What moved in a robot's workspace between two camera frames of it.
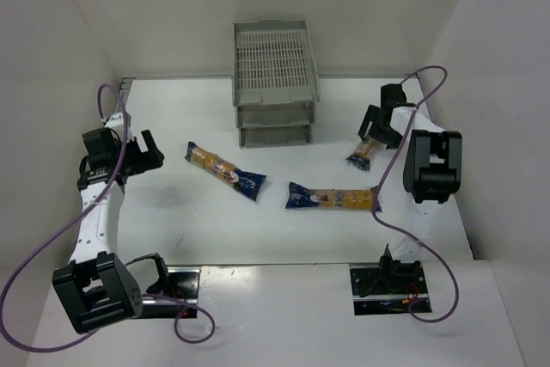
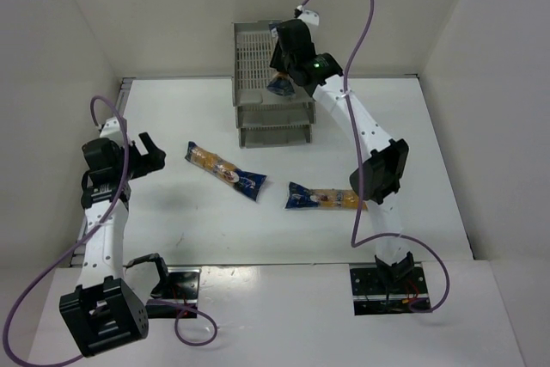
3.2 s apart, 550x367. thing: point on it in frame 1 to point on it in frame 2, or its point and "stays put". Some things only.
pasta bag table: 302,198 stays put
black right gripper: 377,127 to 281,64
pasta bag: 247,184 stays put
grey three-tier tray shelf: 275,82 stays put
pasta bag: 361,153 to 280,83
